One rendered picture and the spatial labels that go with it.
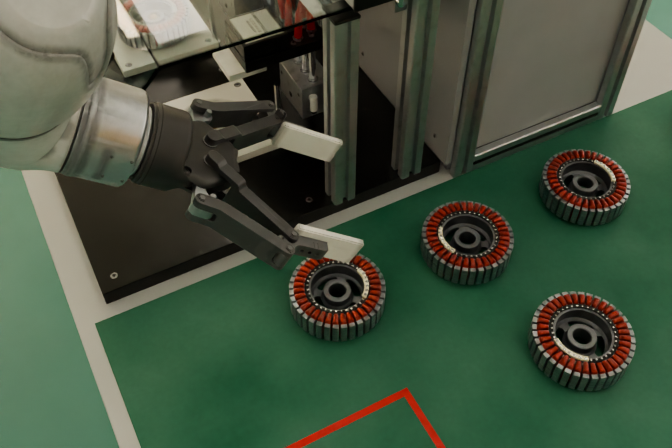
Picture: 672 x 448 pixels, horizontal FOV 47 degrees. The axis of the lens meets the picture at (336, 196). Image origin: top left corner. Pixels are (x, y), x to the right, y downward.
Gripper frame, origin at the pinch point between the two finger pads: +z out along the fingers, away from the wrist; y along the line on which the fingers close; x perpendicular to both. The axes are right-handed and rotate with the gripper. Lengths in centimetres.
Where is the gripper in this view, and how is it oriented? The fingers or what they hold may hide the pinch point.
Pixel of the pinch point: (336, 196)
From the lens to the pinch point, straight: 78.0
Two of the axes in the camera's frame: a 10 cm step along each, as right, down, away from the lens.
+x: 4.9, -6.3, -6.0
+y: 1.4, 7.4, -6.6
